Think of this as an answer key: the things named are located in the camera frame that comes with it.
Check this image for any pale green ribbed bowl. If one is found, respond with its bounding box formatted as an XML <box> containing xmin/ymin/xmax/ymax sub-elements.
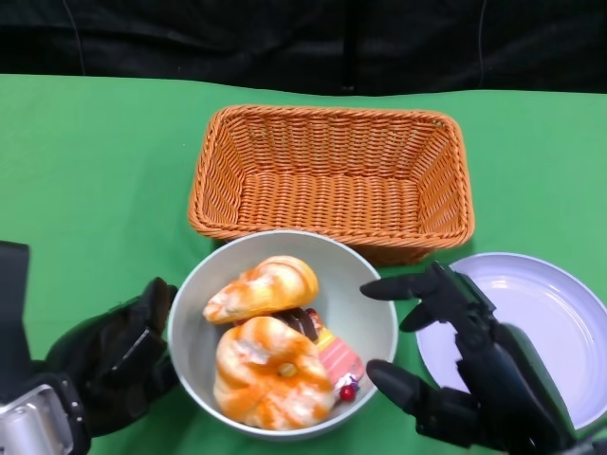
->
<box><xmin>166</xmin><ymin>229</ymin><xmax>398</xmax><ymax>442</ymax></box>

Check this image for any pale striped ring bread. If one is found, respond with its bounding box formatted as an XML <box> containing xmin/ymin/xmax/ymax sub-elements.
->
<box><xmin>212</xmin><ymin>316</ymin><xmax>337</xmax><ymax>431</ymax></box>

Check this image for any green tablecloth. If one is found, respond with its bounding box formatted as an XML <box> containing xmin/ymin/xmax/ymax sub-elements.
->
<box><xmin>0</xmin><ymin>73</ymin><xmax>607</xmax><ymax>455</ymax></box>

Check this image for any lilac round plate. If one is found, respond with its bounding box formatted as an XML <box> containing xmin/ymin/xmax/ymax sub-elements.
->
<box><xmin>415</xmin><ymin>252</ymin><xmax>607</xmax><ymax>431</ymax></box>

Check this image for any brown chocolate cake slice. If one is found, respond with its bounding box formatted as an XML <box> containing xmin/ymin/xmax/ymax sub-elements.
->
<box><xmin>272</xmin><ymin>306</ymin><xmax>323</xmax><ymax>343</ymax></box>

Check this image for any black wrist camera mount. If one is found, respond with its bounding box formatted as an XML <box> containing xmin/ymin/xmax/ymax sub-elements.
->
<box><xmin>0</xmin><ymin>241</ymin><xmax>32</xmax><ymax>380</ymax></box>

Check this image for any black backdrop curtain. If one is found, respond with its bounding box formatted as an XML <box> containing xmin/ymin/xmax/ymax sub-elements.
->
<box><xmin>0</xmin><ymin>0</ymin><xmax>607</xmax><ymax>99</ymax></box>

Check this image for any orange wicker basket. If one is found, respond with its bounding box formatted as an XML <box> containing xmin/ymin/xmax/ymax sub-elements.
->
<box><xmin>188</xmin><ymin>104</ymin><xmax>476</xmax><ymax>265</ymax></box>

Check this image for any deep orange ring bread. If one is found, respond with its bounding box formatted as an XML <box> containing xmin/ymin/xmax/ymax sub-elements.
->
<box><xmin>202</xmin><ymin>255</ymin><xmax>320</xmax><ymax>326</ymax></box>

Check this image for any large pink yellow cake slice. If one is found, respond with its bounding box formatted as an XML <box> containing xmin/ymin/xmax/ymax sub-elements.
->
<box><xmin>312</xmin><ymin>321</ymin><xmax>366</xmax><ymax>402</ymax></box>

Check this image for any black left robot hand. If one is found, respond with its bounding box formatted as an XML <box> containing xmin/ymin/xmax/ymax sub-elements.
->
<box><xmin>46</xmin><ymin>277</ymin><xmax>179</xmax><ymax>437</ymax></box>

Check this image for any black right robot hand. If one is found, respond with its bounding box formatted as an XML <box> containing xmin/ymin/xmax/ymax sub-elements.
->
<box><xmin>359</xmin><ymin>260</ymin><xmax>592</xmax><ymax>455</ymax></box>

